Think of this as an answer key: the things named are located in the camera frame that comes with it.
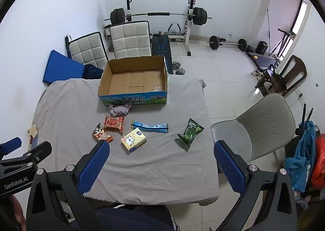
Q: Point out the dark blue cloth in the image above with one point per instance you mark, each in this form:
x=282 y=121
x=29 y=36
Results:
x=92 y=72

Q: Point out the treadmill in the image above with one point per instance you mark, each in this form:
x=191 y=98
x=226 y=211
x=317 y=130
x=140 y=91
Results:
x=264 y=61

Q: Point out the beige paper scrap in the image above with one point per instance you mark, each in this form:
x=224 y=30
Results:
x=33 y=130

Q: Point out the chrome dumbbell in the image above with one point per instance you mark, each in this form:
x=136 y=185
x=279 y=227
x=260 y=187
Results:
x=175 y=64
x=180 y=71

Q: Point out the person's left hand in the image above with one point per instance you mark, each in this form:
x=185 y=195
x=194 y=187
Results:
x=15 y=208

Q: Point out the red bag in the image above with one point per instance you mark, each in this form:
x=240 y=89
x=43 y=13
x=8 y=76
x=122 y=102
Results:
x=320 y=165

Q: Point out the person's dark pants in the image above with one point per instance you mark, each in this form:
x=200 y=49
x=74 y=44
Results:
x=132 y=218

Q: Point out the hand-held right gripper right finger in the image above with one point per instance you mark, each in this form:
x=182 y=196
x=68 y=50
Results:
x=228 y=167

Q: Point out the black poles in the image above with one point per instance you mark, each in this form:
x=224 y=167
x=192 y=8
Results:
x=304 y=116

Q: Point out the yellow tissue pack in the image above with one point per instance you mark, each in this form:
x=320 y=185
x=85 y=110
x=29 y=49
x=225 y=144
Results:
x=133 y=139

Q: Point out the cartoon snack packet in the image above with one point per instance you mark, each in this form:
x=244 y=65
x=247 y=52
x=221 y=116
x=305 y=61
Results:
x=101 y=133

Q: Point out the grey plastic chair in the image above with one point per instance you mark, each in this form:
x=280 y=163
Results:
x=264 y=124

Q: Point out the white weight rack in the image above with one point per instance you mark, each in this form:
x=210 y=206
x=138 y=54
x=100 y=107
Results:
x=189 y=33

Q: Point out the blue clothing on rack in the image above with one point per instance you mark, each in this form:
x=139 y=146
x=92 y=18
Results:
x=302 y=149

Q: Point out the pinkish grey cloth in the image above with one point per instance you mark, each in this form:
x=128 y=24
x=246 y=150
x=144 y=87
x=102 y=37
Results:
x=119 y=110

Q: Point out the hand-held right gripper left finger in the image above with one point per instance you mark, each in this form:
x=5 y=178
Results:
x=94 y=167

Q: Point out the brown wooden chair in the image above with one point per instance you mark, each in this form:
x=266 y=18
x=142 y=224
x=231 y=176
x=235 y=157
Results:
x=295 y=68

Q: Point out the barbell with black plates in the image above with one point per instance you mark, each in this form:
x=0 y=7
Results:
x=158 y=14

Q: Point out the pair of white shoes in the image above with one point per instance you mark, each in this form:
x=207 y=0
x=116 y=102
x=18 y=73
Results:
x=258 y=74

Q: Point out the small barbell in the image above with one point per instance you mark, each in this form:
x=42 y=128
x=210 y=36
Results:
x=228 y=43

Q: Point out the white padded chair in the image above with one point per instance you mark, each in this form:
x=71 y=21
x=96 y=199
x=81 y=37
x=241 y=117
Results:
x=87 y=48
x=129 y=40

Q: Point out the thin metal bar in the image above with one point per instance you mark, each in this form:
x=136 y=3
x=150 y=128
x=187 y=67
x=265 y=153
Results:
x=268 y=30

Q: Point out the black rod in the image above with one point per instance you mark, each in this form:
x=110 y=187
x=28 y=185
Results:
x=67 y=45

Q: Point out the printed cardboard box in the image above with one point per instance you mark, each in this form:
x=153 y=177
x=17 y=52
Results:
x=137 y=78

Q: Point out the blue mat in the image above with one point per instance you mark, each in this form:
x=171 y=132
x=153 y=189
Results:
x=61 y=68

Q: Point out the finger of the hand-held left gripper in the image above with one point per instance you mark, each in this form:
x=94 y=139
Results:
x=11 y=143
x=42 y=147

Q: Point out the red snack packet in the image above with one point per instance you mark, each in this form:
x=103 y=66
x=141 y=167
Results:
x=114 y=123

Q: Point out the long blue packet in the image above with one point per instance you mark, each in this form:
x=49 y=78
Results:
x=149 y=126

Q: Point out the green snack packet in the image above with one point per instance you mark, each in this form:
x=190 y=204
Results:
x=190 y=133

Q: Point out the window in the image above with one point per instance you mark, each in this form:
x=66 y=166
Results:
x=301 y=17

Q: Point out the small cardboard box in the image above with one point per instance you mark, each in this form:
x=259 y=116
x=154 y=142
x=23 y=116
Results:
x=106 y=30

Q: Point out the black speaker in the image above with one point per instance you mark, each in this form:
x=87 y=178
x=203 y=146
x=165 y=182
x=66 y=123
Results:
x=261 y=47

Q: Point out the black and blue bench pad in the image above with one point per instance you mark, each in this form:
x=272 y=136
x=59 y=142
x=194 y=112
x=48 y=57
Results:
x=161 y=45

